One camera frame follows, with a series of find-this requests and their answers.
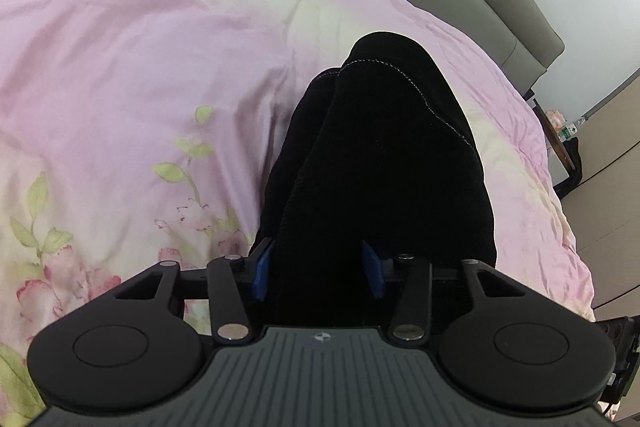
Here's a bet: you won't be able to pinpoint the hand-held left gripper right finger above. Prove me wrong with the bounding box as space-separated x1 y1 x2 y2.
361 240 527 344

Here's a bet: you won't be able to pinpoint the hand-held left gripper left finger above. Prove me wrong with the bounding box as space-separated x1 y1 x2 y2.
115 237 275 344

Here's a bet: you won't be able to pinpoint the black pants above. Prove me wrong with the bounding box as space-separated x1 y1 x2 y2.
255 32 499 329

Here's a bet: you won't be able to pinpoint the white nightstand with dark top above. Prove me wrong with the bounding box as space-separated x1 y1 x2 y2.
531 98 585 200

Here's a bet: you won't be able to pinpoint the clear plastic bottle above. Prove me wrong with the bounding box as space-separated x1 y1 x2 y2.
559 117 587 142

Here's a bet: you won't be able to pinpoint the pink floral blanket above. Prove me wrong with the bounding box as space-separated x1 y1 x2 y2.
0 0 597 427

